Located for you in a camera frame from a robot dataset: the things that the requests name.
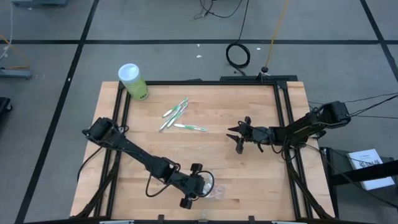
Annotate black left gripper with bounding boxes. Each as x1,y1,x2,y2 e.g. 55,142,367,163
174,162,208,210

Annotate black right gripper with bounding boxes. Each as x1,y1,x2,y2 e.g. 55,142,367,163
225,116,275,155

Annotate clear plastic bag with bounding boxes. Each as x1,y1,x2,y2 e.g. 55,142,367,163
198,172,226,201

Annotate green white toothbrush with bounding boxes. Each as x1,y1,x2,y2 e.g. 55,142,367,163
161,96,190,119
159,105,182,133
172,123,208,131
166,102,189,129

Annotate green wipes canister white lid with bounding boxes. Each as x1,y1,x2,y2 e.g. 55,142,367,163
118,63,150,101

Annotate white printed booklet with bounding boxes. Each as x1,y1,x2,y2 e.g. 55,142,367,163
346,148,396,192

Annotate black side cart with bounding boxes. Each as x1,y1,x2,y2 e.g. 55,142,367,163
319,146,398,224

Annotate black wheeled object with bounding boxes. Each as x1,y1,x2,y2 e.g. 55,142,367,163
0,96,14,113

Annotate grey floor base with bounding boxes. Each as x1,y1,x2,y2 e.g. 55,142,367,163
0,68,34,80

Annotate grey floor object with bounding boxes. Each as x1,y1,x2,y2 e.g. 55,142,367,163
11,0,68,7

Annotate black left gripper cable loop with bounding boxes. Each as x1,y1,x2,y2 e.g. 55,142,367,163
195,170,216,199

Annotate black aluminium table frame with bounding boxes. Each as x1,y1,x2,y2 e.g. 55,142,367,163
70,73,336,224

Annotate black coiled cable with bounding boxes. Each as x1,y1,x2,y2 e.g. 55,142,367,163
224,0,251,70

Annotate yellow hanging cable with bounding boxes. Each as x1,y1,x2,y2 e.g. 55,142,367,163
260,0,290,75

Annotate black loose floor cable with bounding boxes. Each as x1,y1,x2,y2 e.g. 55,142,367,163
193,0,244,19

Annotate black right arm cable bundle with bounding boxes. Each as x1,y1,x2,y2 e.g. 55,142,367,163
307,92,398,121

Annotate yellow floor cable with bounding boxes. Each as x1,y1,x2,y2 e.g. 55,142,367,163
0,32,31,70

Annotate white floor cable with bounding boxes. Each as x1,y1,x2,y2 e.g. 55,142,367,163
0,0,15,60

